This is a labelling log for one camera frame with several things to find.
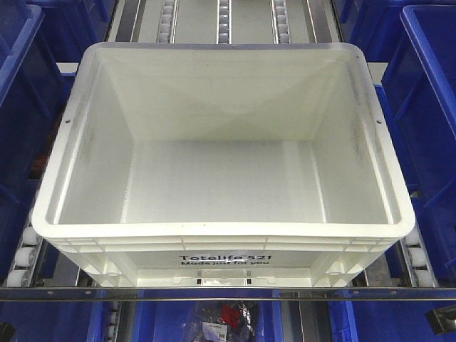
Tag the white plastic tote bin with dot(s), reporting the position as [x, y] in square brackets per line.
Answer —
[262, 165]

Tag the blue bin below centre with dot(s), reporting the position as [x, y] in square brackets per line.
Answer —
[177, 321]

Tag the blue bin lower right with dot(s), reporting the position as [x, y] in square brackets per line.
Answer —
[384, 321]

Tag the blue bin far right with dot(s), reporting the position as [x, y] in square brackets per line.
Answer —
[419, 84]

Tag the blue bin far left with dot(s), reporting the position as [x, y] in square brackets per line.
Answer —
[30, 87]

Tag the blue bin lower left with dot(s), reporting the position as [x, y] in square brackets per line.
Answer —
[54, 321]

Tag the bagged red black item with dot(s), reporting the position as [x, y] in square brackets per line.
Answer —
[226, 321]

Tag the rear right roller track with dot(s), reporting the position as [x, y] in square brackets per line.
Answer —
[280, 22]

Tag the rear left roller track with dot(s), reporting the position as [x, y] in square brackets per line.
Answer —
[168, 21]

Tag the rear middle roller track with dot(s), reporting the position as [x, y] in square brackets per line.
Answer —
[224, 22]

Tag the right white roller track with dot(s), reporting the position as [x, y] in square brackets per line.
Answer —
[417, 261]

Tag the steel shelf front rail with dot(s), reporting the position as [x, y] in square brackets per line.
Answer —
[214, 293]

